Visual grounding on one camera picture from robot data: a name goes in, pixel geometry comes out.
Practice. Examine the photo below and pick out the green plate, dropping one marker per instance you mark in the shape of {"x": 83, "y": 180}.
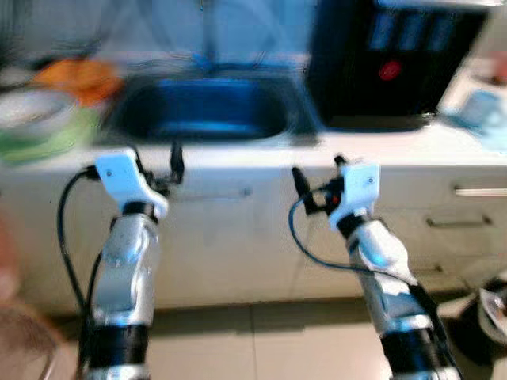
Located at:
{"x": 55, "y": 142}

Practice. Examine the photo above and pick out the white bowl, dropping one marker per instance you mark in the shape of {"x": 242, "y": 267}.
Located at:
{"x": 32, "y": 111}

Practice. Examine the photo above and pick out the stainless steel kitchen sink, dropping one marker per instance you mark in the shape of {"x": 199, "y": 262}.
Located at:
{"x": 206, "y": 107}

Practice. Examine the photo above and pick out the black kitchen appliance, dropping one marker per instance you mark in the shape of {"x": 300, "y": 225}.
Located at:
{"x": 372, "y": 87}

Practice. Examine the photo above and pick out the white kitchen cabinet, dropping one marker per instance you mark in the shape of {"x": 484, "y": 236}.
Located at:
{"x": 238, "y": 245}

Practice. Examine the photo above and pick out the orange plastic bowl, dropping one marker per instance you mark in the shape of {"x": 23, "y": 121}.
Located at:
{"x": 79, "y": 77}

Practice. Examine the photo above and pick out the grey sink faucet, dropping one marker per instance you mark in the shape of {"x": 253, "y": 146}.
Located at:
{"x": 210, "y": 39}

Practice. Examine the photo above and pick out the black waste bin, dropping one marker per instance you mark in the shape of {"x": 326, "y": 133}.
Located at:
{"x": 471, "y": 328}

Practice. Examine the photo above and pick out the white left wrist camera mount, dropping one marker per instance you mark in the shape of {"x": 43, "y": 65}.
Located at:
{"x": 123, "y": 174}

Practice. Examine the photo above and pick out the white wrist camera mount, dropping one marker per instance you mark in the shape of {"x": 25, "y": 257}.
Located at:
{"x": 360, "y": 186}
{"x": 123, "y": 174}

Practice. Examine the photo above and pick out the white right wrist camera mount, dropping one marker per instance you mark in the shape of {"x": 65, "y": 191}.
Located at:
{"x": 360, "y": 186}

